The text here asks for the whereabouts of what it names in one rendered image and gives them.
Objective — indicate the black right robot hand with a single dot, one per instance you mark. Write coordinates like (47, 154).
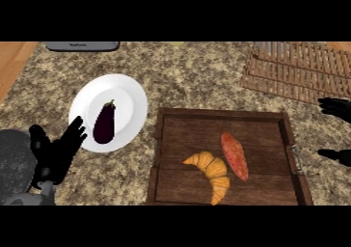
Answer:
(343, 111)

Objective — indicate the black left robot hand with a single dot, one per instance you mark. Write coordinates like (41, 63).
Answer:
(56, 154)

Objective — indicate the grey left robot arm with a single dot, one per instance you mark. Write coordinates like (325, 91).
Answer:
(37, 197)

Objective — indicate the brown slatted tiered shelf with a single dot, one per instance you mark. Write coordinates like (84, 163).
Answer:
(301, 72)

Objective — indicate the brown wooden tray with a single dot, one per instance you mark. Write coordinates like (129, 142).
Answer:
(259, 141)

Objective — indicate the orange-red sweet potato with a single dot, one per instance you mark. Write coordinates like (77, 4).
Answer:
(233, 156)

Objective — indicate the dark purple eggplant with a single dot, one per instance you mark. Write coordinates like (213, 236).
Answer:
(103, 123)

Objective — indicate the white oval plate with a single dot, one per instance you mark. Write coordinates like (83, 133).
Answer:
(108, 112)

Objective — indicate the golden croissant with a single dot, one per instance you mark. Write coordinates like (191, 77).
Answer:
(211, 170)

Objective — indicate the dark grey appliance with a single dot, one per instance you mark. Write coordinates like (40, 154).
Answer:
(81, 46)

